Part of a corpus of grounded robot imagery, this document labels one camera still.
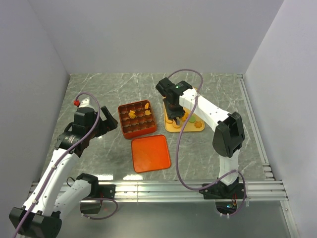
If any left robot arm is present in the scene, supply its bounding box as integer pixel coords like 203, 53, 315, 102
9, 93, 118, 238

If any orange cookie tin box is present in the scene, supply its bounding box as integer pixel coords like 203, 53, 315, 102
117, 100, 157, 139

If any round beige biscuit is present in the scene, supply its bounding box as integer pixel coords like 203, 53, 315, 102
172, 122, 181, 129
165, 119, 174, 124

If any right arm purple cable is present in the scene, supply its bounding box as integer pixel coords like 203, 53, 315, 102
167, 68, 248, 217

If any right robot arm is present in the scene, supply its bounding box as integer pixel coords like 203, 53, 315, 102
156, 77, 245, 198

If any orange tin lid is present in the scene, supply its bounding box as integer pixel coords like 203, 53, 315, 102
131, 134, 171, 173

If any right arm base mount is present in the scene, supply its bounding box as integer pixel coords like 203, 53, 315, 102
199, 182, 246, 200

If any yellow cookie tray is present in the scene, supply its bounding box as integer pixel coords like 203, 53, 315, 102
163, 104, 205, 132

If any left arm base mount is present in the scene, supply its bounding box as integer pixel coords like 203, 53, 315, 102
75, 173, 118, 220

